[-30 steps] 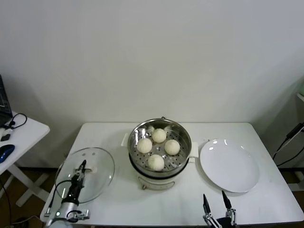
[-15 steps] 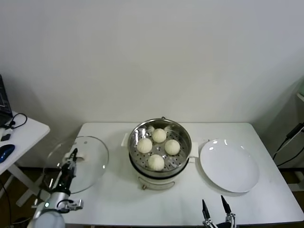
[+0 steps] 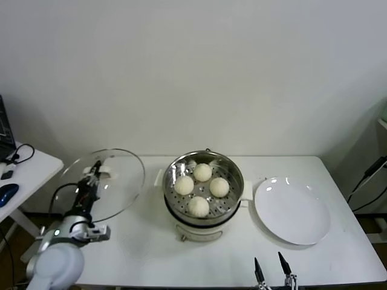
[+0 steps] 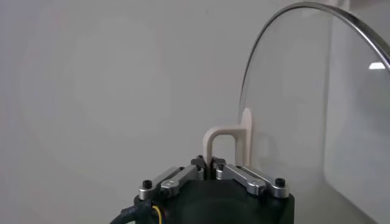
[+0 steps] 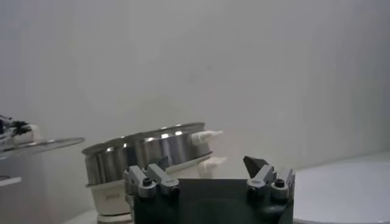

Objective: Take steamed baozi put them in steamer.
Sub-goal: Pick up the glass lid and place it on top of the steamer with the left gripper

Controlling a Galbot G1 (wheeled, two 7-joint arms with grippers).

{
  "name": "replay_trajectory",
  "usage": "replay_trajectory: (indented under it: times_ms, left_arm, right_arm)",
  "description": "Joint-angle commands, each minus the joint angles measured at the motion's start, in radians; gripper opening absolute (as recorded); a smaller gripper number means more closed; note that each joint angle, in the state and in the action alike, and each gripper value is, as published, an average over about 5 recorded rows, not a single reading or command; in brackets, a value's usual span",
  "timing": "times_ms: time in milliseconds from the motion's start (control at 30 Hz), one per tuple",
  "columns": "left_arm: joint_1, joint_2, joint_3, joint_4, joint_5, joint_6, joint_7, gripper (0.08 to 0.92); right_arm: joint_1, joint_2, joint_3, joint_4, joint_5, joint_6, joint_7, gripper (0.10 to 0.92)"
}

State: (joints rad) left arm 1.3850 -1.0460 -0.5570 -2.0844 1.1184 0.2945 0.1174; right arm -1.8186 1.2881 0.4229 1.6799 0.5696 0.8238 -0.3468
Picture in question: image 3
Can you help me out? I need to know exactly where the white steamed baozi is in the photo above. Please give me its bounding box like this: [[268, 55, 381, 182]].
[[209, 177, 230, 197], [187, 195, 210, 218], [174, 175, 195, 196], [193, 163, 213, 182]]

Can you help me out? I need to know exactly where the perforated steel steamer basket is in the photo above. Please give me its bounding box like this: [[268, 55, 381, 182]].
[[162, 150, 244, 221]]

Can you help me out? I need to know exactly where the black looped cable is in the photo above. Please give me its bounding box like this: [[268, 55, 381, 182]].
[[5, 143, 35, 166]]

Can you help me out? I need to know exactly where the black wall power cable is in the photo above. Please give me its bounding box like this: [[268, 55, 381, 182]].
[[346, 156, 387, 213]]

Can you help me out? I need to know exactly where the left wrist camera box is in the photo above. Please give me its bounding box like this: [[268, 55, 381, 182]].
[[87, 224, 111, 242]]

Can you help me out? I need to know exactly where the wooden floor frame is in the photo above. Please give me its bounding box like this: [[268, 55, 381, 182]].
[[374, 216, 387, 244]]

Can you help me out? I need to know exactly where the black floor cable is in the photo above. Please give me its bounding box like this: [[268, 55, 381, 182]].
[[0, 226, 15, 286]]

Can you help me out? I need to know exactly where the round glass pot lid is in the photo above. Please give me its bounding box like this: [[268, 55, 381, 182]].
[[58, 147, 146, 224]]

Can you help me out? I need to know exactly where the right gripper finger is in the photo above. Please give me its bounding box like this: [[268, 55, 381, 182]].
[[253, 257, 268, 290], [278, 252, 299, 290]]

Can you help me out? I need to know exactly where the white folding side table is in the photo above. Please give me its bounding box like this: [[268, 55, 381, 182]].
[[0, 141, 64, 263]]

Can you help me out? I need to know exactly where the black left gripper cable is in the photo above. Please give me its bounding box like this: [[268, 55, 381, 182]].
[[50, 182, 80, 220]]

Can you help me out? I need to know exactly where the dark laptop computer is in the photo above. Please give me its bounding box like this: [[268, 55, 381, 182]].
[[0, 95, 16, 161]]

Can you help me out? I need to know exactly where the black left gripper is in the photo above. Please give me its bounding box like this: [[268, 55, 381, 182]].
[[74, 161, 103, 217]]

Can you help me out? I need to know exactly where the large white plate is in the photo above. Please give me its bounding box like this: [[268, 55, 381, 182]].
[[253, 176, 331, 246]]

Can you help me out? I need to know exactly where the blue computer mouse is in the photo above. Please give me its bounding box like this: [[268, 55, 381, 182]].
[[0, 183, 19, 207]]

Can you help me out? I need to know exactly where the white electric cooking pot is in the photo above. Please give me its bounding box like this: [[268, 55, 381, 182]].
[[154, 169, 253, 242]]

